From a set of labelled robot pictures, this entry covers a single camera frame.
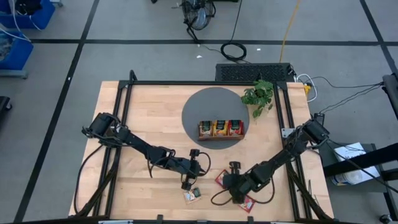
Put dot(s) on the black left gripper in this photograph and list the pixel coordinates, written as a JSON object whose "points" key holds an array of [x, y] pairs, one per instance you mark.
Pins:
{"points": [[190, 168]]}

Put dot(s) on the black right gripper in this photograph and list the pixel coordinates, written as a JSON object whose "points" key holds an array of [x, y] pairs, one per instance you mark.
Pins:
{"points": [[237, 185]]}

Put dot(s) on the strawberry tea packet red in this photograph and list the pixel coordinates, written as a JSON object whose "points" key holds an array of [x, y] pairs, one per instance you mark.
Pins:
{"points": [[235, 127], [249, 204], [219, 177]]}

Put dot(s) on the vanilla apple tea packet beige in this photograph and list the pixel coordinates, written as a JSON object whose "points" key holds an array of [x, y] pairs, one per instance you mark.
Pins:
{"points": [[192, 195], [206, 128]]}

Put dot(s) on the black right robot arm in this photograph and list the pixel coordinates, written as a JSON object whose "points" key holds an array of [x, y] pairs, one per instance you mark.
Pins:
{"points": [[280, 158]]}

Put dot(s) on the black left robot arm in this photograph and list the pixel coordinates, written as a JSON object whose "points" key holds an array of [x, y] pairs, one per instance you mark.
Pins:
{"points": [[140, 147]]}

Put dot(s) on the wooden three-compartment tray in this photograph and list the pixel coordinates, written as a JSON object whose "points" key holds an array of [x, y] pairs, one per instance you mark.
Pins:
{"points": [[217, 137]]}

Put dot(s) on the grey round mat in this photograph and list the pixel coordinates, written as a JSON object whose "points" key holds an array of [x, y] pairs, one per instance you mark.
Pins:
{"points": [[211, 102]]}

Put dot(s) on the grey side table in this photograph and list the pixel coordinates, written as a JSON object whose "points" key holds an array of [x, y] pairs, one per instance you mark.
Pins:
{"points": [[326, 155]]}

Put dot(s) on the green potted plant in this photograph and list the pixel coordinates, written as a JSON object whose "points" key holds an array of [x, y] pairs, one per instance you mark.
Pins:
{"points": [[259, 93]]}

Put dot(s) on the small black controller box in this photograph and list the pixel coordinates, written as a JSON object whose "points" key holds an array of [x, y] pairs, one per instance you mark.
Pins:
{"points": [[319, 117]]}

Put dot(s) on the black perforated computer case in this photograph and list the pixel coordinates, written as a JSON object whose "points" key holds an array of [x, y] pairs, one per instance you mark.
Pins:
{"points": [[248, 73]]}

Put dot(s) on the white paper stack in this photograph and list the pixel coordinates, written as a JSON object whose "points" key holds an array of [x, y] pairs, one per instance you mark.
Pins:
{"points": [[346, 152]]}

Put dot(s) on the yellow power plug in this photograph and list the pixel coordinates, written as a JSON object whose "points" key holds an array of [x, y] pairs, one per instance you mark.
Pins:
{"points": [[307, 90]]}

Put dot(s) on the black metal stand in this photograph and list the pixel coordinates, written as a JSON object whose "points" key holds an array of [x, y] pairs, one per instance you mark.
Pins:
{"points": [[357, 160]]}

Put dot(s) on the black caster wheel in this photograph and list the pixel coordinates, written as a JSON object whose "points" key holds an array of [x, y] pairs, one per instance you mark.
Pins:
{"points": [[385, 219]]}

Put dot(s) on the black floor fan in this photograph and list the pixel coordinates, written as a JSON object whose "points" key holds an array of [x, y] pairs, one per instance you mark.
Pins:
{"points": [[199, 15]]}

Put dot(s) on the blue plastic bin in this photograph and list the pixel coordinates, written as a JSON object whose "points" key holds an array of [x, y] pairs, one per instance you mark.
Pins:
{"points": [[46, 14], [23, 57]]}

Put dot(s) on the grey dolly platform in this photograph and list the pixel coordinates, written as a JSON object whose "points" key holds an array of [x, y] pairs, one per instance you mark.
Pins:
{"points": [[12, 74]]}

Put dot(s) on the small black device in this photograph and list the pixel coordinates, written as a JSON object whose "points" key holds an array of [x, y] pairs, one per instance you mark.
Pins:
{"points": [[28, 6]]}

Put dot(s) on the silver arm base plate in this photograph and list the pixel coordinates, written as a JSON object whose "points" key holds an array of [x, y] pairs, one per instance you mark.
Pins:
{"points": [[119, 127], [286, 132]]}

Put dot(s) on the black aluminium table frame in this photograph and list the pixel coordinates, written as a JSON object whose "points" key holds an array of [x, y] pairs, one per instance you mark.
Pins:
{"points": [[186, 83]]}

